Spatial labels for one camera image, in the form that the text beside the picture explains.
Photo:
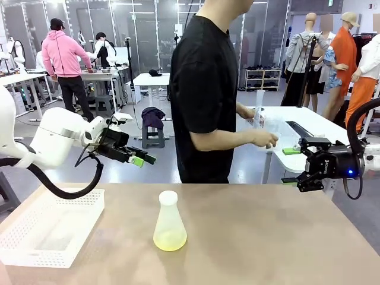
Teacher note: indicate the person in pink hoodie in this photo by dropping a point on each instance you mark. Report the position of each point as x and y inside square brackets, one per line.
[60, 56]

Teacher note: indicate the mannequin in orange coat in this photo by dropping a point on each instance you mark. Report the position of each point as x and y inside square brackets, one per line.
[345, 53]

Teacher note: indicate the mannequin in blue floral dress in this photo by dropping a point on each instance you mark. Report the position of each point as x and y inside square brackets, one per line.
[332, 77]

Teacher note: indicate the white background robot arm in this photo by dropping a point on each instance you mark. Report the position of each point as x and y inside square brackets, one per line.
[17, 53]

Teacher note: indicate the dark purple cloth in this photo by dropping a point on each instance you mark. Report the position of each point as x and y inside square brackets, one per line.
[153, 116]

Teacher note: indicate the person in black t-shirt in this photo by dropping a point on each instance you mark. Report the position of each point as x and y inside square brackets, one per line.
[205, 89]

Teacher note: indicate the person's right hand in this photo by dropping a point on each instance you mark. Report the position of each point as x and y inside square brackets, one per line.
[265, 139]

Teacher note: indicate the black camera tripod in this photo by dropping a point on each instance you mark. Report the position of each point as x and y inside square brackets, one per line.
[129, 68]
[308, 68]

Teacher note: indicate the white perforated plastic basket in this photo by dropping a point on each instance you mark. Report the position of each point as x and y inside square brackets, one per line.
[282, 130]
[44, 237]

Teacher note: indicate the translucent plastic Erlenmeyer flask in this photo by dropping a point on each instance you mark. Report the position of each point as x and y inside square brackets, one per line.
[170, 228]

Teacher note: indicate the gray step stool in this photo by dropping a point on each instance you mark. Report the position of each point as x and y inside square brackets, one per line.
[104, 105]
[153, 138]

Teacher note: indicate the wooden shoe rack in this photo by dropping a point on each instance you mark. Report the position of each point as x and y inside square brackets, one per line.
[263, 78]

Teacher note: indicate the white rounded side table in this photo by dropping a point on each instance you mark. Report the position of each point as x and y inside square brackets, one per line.
[320, 115]

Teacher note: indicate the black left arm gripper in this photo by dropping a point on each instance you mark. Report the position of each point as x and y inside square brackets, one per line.
[114, 144]

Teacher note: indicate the white desk with white legs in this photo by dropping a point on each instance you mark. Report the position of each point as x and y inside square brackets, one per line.
[20, 78]

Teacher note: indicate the long white work desk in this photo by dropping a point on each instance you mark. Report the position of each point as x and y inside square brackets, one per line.
[104, 75]

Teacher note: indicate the black cap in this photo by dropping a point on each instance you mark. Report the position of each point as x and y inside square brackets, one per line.
[155, 73]

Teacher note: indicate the person's left forearm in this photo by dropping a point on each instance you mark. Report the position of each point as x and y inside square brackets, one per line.
[242, 109]

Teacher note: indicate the black plastic tray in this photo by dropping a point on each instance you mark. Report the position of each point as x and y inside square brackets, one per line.
[300, 128]

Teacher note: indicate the mannequin in gray jacket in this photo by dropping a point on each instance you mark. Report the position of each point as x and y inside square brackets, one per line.
[300, 50]

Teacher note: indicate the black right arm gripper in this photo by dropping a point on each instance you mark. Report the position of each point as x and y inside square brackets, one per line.
[332, 166]

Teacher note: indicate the person's right forearm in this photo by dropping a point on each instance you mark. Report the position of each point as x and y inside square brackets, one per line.
[222, 141]

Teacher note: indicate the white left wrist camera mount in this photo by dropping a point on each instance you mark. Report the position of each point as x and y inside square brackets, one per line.
[123, 118]

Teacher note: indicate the white box on pole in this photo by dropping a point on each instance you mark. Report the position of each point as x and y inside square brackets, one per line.
[178, 30]

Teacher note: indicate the mannequin in orange trousers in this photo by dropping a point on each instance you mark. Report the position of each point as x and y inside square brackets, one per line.
[362, 89]

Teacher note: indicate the seated person in white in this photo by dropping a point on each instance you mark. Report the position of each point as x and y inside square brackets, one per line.
[39, 59]

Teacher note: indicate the small white standing desk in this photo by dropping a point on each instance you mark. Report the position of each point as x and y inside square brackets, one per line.
[153, 79]

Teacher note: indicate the person's left hand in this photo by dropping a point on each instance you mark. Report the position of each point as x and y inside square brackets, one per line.
[254, 116]

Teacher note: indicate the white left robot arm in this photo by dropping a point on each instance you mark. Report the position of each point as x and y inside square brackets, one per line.
[56, 136]

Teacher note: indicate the white round flask cap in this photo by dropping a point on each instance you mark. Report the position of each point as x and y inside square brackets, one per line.
[168, 197]

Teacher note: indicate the clear plastic measuring cylinder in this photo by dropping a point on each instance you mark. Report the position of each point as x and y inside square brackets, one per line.
[259, 104]

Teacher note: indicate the dark clothes on rack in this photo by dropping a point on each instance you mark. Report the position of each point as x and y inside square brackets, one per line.
[360, 50]

